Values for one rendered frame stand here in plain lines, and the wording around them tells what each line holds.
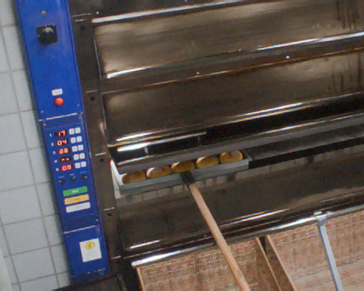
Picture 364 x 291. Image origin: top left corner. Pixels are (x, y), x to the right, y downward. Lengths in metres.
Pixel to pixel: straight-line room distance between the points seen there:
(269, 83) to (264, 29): 0.23
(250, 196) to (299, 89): 0.52
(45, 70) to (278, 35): 0.84
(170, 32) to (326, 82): 0.69
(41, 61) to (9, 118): 0.25
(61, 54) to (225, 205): 0.99
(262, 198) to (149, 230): 0.51
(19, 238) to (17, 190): 0.22
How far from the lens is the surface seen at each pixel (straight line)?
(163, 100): 2.15
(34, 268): 2.47
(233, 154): 2.44
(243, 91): 2.24
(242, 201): 2.52
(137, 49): 2.03
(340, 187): 2.72
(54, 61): 1.96
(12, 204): 2.26
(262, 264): 2.63
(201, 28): 2.08
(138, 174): 2.35
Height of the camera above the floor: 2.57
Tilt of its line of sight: 33 degrees down
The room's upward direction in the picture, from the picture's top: 3 degrees counter-clockwise
